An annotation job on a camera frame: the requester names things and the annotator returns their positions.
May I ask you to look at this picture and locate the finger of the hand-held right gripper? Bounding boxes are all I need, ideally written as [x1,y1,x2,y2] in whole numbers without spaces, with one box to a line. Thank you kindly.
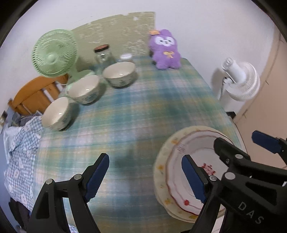
[214,137,287,187]
[251,131,287,162]

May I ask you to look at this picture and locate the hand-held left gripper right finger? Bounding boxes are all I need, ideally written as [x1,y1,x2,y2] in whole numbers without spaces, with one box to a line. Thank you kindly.
[181,154,225,233]

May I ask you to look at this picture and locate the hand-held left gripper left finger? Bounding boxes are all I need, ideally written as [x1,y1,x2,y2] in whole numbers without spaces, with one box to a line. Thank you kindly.
[27,153,110,233]

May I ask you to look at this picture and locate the small pink floral plate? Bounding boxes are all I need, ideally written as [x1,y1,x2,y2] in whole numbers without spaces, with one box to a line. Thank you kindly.
[166,129,227,217]

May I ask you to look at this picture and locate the round yellow floral plate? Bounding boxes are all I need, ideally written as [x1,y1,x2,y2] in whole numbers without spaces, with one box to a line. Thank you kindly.
[154,126,226,221]

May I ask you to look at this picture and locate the scalloped yellow floral plate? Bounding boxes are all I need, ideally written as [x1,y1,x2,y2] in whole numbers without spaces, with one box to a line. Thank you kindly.
[155,127,226,223]

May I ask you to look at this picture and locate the grey-green floral bowl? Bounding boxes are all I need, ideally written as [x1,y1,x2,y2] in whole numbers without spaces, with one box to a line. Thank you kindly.
[102,62,136,88]
[41,97,72,131]
[67,75,101,105]

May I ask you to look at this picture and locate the beige door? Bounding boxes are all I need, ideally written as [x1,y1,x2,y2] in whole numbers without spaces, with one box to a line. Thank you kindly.
[232,27,287,169]

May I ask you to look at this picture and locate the white standing fan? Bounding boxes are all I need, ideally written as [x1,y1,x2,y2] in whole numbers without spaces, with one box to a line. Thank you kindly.
[212,57,261,112]

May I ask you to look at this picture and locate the blue checked cloth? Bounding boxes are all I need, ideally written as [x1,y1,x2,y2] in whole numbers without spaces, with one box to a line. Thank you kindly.
[3,115,43,212]

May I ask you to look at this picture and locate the dark cloth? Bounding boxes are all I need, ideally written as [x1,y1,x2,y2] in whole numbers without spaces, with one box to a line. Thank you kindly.
[8,198,31,232]

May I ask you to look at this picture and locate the wooden chair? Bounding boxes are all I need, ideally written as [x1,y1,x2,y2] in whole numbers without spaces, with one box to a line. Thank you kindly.
[10,74,69,116]

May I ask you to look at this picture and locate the glass jar with dark lid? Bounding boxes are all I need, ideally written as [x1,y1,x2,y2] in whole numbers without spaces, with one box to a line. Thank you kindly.
[94,44,116,68]

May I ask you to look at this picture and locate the clear cotton swab container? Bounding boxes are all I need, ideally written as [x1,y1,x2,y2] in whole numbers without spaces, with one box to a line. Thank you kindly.
[119,54,134,64]

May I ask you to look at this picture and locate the purple plush toy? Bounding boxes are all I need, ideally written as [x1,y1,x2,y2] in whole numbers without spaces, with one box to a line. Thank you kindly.
[149,29,182,70]

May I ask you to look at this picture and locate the green desk fan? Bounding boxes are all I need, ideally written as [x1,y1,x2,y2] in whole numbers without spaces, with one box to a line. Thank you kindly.
[32,29,95,90]

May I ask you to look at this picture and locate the green patterned wall mat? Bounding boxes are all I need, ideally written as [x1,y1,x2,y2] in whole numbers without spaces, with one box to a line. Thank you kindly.
[67,12,156,75]

